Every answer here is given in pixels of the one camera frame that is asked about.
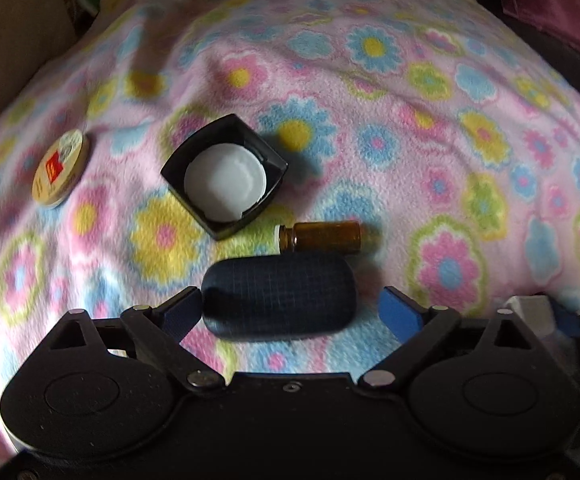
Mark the white three-pin plug adapter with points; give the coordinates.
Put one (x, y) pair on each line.
(529, 312)

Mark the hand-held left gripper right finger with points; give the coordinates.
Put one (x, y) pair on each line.
(399, 312)

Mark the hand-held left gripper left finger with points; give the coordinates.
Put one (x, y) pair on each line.
(185, 310)

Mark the black oval case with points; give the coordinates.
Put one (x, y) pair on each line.
(280, 300)

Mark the round yellow tin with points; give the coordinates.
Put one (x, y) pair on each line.
(57, 170)

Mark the amber glass bottle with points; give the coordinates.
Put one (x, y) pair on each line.
(327, 235)

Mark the black square box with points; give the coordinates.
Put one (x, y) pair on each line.
(220, 225)

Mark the beige cabinet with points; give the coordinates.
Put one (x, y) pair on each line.
(5, 35)

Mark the dark sofa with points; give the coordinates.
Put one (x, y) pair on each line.
(574, 60)

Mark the floral fleece blanket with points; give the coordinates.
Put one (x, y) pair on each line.
(394, 135)

